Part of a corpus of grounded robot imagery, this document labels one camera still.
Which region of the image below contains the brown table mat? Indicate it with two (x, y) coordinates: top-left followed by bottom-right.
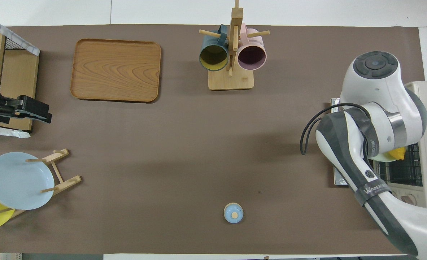
(0, 25), (426, 255)

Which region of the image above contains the wire basket with wooden shelves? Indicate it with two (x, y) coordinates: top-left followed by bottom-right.
(0, 22), (40, 131)

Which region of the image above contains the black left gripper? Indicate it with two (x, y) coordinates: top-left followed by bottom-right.
(16, 95), (52, 124)

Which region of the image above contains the wooden plate rack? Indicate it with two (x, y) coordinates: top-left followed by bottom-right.
(0, 148), (82, 219)

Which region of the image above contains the blue bell with wooden knob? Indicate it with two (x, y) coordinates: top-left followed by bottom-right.
(224, 203), (244, 224)

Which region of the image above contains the dark blue mug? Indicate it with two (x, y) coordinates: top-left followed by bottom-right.
(199, 25), (229, 72)

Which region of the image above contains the yellow corn cob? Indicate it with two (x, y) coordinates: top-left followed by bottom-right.
(388, 146), (406, 161)

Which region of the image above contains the wooden wire shelf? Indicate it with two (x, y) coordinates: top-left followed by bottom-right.
(0, 14), (40, 139)

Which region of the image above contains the wooden mug tree stand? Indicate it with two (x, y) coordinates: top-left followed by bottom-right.
(199, 0), (270, 91)

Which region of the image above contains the pale green plate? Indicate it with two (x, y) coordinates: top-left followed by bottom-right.
(371, 152), (398, 162)

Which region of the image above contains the oven wire rack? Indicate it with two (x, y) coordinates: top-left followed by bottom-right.
(374, 142), (424, 187)

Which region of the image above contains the pink mug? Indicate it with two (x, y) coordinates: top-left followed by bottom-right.
(237, 24), (267, 71)

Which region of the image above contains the wooden serving tray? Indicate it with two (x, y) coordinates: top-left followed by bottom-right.
(70, 39), (162, 103)

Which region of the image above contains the light blue plate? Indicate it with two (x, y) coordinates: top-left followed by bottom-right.
(0, 152), (55, 211)

